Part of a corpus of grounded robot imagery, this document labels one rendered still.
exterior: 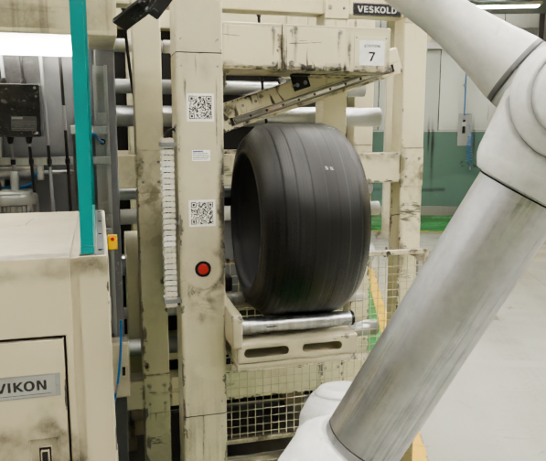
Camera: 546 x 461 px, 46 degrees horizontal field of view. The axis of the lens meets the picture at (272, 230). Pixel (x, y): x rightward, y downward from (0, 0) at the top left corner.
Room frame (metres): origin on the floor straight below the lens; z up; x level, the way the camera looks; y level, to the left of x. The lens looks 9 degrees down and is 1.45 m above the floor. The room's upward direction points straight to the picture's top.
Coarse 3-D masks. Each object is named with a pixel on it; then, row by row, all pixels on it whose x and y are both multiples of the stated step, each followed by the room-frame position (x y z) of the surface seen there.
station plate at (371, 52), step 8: (360, 40) 2.17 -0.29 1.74; (368, 40) 2.18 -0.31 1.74; (360, 48) 2.17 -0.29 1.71; (368, 48) 2.18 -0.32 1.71; (376, 48) 2.19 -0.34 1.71; (384, 48) 2.19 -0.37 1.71; (360, 56) 2.17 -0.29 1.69; (368, 56) 2.18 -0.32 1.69; (376, 56) 2.19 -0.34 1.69; (360, 64) 2.17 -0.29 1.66; (368, 64) 2.18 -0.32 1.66; (376, 64) 2.19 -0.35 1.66
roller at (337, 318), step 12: (324, 312) 1.81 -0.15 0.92; (336, 312) 1.81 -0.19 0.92; (348, 312) 1.82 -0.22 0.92; (252, 324) 1.73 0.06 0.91; (264, 324) 1.74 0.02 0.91; (276, 324) 1.75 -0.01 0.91; (288, 324) 1.76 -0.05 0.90; (300, 324) 1.77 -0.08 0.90; (312, 324) 1.78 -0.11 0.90; (324, 324) 1.79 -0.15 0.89; (336, 324) 1.80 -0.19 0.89; (348, 324) 1.81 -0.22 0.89
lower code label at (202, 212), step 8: (192, 200) 1.76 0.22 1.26; (200, 200) 1.77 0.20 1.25; (208, 200) 1.78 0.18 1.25; (192, 208) 1.76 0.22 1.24; (200, 208) 1.77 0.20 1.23; (208, 208) 1.78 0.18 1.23; (192, 216) 1.76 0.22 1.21; (200, 216) 1.77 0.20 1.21; (208, 216) 1.78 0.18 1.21; (192, 224) 1.76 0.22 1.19; (200, 224) 1.77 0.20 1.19; (208, 224) 1.78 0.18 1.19
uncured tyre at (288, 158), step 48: (240, 144) 1.97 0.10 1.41; (288, 144) 1.75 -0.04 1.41; (336, 144) 1.78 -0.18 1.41; (240, 192) 2.13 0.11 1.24; (288, 192) 1.65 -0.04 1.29; (336, 192) 1.68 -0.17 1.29; (240, 240) 2.07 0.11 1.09; (288, 240) 1.63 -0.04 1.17; (336, 240) 1.66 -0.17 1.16; (288, 288) 1.67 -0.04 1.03; (336, 288) 1.71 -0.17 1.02
